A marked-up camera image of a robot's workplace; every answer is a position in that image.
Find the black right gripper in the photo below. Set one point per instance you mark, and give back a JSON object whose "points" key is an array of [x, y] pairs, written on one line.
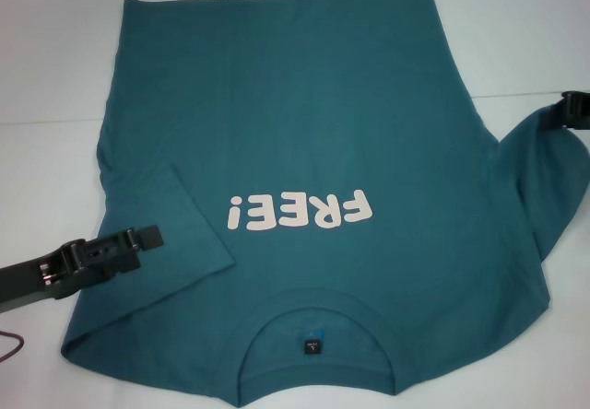
{"points": [[584, 116]]}

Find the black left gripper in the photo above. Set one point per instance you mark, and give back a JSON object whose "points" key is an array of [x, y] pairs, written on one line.
{"points": [[27, 284]]}

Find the teal t-shirt with FREE print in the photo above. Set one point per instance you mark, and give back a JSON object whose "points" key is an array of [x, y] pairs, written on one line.
{"points": [[295, 105]]}

